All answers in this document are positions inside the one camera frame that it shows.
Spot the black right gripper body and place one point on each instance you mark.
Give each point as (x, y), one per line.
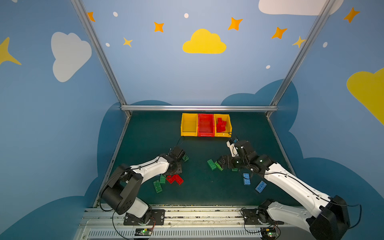
(227, 162)

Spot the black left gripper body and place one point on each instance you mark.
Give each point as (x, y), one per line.
(173, 170)

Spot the red lego brick pair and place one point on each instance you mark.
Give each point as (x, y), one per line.
(175, 179)

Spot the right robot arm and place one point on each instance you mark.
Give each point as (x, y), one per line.
(325, 217)

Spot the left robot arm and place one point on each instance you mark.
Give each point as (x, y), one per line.
(121, 190)

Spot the blue lego brick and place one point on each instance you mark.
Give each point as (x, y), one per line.
(246, 179)

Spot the small green lego brick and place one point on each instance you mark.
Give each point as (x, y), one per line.
(162, 179)

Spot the bright green lego brick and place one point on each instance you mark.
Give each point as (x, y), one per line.
(218, 166)

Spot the blue lego plate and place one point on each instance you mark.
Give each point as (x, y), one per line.
(260, 187)

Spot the left yellow plastic bin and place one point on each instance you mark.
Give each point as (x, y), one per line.
(189, 125)

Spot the yellow plastic bin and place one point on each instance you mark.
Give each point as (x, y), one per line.
(228, 132)
(189, 125)

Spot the green lego plate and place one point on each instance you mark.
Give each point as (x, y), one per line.
(157, 186)

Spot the right yellow plastic bin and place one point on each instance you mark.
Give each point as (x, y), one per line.
(228, 132)

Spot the red plastic bin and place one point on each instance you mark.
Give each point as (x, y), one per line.
(206, 125)

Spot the right green circuit board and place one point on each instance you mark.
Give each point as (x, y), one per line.
(268, 233)

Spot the green circuit board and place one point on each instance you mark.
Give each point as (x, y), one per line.
(268, 233)
(143, 232)

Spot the left green circuit board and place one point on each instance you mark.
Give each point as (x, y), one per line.
(143, 232)

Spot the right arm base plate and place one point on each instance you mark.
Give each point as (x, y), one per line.
(259, 215)

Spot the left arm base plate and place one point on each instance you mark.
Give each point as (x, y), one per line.
(151, 217)

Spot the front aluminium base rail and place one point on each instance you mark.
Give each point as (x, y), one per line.
(179, 223)

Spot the right aluminium frame post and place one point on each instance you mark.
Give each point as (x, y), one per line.
(311, 37)

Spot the aluminium frame post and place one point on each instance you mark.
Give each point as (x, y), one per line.
(91, 33)
(311, 37)

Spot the left aluminium frame post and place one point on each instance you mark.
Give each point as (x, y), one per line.
(91, 33)

